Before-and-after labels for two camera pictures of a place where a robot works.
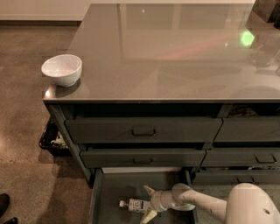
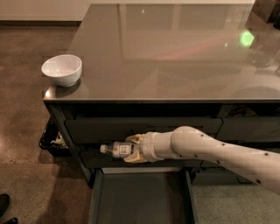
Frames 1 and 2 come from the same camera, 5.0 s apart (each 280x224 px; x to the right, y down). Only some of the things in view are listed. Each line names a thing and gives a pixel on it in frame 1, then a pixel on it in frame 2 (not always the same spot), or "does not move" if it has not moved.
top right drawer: x=248 y=129 does not move
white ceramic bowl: x=64 y=70 does not move
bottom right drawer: x=233 y=178 does not move
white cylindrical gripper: x=157 y=200 -> x=148 y=146
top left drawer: x=143 y=130 does not move
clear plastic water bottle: x=135 y=205 -> x=117 y=149
